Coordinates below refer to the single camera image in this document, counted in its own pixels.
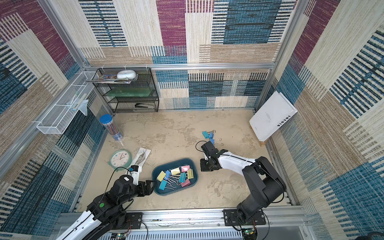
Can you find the black stapler on shelf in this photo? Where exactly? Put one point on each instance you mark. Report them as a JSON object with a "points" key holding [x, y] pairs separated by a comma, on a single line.
{"points": [[144, 106]]}

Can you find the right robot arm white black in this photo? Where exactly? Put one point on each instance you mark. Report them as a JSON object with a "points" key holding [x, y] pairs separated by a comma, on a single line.
{"points": [[263, 181]]}

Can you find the white binder folder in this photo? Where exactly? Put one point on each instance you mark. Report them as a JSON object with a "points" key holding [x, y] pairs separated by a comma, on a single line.
{"points": [[276, 111]]}

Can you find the magazine on shelf top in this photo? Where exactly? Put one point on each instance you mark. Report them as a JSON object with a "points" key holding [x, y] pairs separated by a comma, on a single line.
{"points": [[108, 79]]}

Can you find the clear tube of coloured pencils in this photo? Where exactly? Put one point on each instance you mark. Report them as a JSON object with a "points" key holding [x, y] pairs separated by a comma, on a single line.
{"points": [[108, 122]]}

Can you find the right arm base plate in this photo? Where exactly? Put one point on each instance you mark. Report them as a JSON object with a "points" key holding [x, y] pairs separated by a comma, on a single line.
{"points": [[233, 217]]}

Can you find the pink binder clip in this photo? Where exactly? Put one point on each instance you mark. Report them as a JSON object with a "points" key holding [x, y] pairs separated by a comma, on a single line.
{"points": [[186, 183], [185, 169]]}

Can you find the white round device on shelf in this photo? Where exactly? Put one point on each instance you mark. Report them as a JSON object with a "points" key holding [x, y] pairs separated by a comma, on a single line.
{"points": [[126, 75]]}

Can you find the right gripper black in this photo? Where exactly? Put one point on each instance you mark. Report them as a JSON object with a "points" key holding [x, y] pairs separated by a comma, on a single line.
{"points": [[208, 153]]}

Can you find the yellow binder clip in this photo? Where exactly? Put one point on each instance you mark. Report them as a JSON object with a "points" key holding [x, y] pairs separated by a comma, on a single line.
{"points": [[176, 172], [161, 176], [190, 174]]}

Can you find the white packaged item flat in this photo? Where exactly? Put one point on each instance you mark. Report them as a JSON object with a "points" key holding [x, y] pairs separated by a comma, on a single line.
{"points": [[137, 164]]}

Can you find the green round clock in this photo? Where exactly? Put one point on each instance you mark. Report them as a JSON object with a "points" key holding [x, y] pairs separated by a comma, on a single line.
{"points": [[120, 160]]}

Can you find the teal binder clip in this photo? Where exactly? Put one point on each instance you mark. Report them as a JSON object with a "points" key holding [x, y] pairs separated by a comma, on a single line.
{"points": [[182, 177], [164, 185], [208, 134]]}

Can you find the black mesh shelf rack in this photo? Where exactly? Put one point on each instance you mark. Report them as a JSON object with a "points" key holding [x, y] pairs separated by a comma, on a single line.
{"points": [[144, 79]]}

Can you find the white wire wall basket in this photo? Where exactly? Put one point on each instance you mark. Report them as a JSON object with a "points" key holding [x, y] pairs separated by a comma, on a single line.
{"points": [[72, 100]]}

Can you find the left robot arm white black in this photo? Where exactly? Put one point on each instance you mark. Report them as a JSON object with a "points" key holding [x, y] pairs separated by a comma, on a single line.
{"points": [[106, 211]]}

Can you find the teal plastic storage box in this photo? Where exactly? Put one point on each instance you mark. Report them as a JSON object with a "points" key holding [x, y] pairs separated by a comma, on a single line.
{"points": [[177, 185]]}

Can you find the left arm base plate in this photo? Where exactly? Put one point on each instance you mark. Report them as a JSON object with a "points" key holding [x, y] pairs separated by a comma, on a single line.
{"points": [[132, 221]]}

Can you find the green tray on shelf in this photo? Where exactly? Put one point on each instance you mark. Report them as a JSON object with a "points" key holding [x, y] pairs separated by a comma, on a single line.
{"points": [[130, 92]]}

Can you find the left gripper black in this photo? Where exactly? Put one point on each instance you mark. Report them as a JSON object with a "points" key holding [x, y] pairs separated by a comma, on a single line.
{"points": [[143, 192]]}

